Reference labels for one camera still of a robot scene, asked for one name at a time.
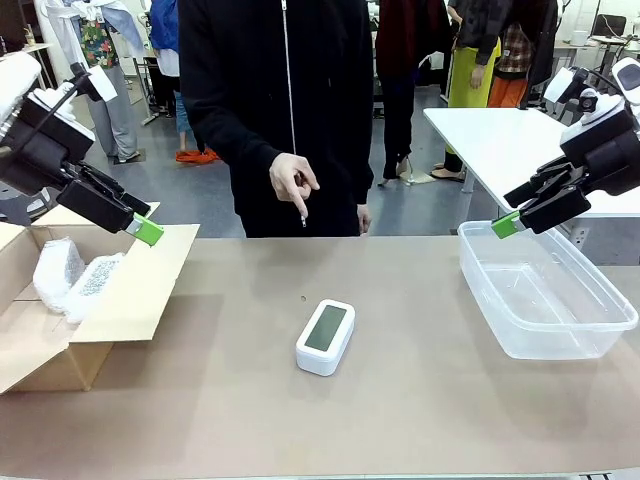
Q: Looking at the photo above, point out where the person in dark red top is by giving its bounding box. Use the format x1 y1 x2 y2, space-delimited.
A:
374 0 455 187

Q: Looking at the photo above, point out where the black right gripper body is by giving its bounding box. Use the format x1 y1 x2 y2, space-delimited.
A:
559 106 640 197

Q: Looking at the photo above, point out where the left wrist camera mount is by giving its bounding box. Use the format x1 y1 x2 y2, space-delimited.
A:
59 62 119 104

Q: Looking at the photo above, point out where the bubble-wrapped white clock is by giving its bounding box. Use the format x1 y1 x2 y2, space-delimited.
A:
32 238 86 315
63 252 126 325

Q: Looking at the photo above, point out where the orange cloth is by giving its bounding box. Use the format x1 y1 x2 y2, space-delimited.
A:
175 148 221 164

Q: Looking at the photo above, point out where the mannequin with floral shirt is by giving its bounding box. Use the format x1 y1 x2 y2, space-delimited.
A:
39 0 146 164

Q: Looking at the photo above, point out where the light wooden desk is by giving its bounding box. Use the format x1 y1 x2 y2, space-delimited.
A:
0 42 54 66

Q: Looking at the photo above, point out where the black right camera cable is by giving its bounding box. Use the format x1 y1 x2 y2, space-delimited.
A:
574 67 621 95

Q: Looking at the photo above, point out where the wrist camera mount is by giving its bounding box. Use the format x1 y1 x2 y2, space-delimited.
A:
542 66 626 132
59 62 119 104

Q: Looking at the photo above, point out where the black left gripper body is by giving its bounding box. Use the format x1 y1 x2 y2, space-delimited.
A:
0 93 96 197

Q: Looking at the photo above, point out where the person in yellow apron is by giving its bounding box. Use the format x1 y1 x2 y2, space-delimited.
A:
429 0 502 181

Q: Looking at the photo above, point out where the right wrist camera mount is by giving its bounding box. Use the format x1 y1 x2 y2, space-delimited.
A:
542 66 626 132

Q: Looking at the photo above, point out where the white table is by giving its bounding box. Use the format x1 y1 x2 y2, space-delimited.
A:
423 106 640 219

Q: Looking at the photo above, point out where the mannequin with plaid shirt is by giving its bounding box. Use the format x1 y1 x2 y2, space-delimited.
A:
487 22 534 109

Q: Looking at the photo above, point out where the black left camera cable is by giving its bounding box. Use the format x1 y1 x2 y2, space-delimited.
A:
0 74 84 156

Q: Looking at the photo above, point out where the gray office desk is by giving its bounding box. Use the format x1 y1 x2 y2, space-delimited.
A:
552 37 640 71

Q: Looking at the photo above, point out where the clear plastic container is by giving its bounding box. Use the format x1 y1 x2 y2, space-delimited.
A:
457 219 640 361

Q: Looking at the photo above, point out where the person in black hoodie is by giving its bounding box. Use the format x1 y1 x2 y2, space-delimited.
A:
177 0 375 239

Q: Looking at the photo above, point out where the person's right hand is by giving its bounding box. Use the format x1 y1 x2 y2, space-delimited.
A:
268 152 321 221

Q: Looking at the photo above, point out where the open cardboard box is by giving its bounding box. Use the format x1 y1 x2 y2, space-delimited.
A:
0 201 201 395

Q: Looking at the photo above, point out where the black camera cable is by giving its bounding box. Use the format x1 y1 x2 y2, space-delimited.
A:
0 74 84 156
574 67 621 95

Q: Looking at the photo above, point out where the unwrapped white digital clock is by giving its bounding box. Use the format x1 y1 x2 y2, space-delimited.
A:
295 298 357 378

